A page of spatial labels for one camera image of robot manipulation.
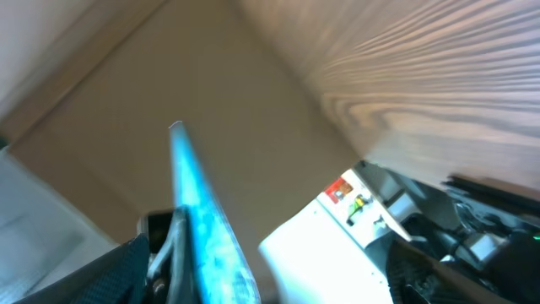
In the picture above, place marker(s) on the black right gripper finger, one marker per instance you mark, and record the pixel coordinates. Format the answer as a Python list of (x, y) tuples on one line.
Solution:
[(117, 277)]

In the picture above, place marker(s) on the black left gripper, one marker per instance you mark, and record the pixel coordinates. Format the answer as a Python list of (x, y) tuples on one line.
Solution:
[(465, 243)]

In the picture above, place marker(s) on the blue Galaxy smartphone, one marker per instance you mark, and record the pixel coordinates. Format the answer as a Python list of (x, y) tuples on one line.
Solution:
[(221, 272)]

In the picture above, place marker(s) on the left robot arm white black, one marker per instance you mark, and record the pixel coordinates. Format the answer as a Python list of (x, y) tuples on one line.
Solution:
[(317, 256)]

